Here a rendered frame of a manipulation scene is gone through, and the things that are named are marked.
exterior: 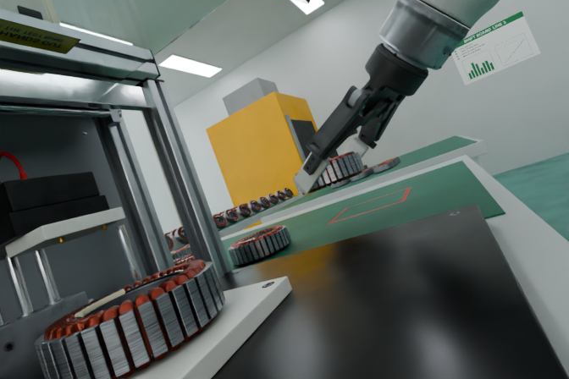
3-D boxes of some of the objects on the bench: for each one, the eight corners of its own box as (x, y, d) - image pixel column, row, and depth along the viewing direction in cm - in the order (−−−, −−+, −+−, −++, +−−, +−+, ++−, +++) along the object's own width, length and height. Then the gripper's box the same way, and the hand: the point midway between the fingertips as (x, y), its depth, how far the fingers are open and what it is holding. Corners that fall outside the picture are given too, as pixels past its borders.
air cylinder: (103, 344, 30) (85, 288, 31) (8, 405, 24) (-14, 333, 24) (74, 350, 33) (58, 298, 33) (-20, 407, 26) (-40, 341, 26)
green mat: (462, 161, 86) (461, 160, 86) (505, 214, 31) (505, 211, 31) (207, 245, 127) (207, 245, 127) (30, 333, 72) (30, 332, 72)
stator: (260, 249, 66) (253, 231, 67) (303, 237, 60) (295, 218, 60) (221, 271, 57) (214, 251, 57) (267, 260, 51) (259, 238, 51)
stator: (251, 287, 26) (235, 243, 26) (158, 384, 15) (132, 307, 15) (144, 319, 29) (131, 279, 29) (4, 417, 18) (-14, 353, 18)
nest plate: (293, 289, 25) (287, 274, 25) (128, 470, 12) (118, 436, 12) (165, 317, 32) (161, 305, 32) (-35, 454, 18) (-41, 432, 18)
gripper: (391, 67, 31) (292, 216, 43) (454, 74, 48) (371, 178, 60) (336, 28, 34) (257, 178, 46) (414, 47, 51) (342, 153, 63)
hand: (328, 171), depth 52 cm, fingers closed on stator, 11 cm apart
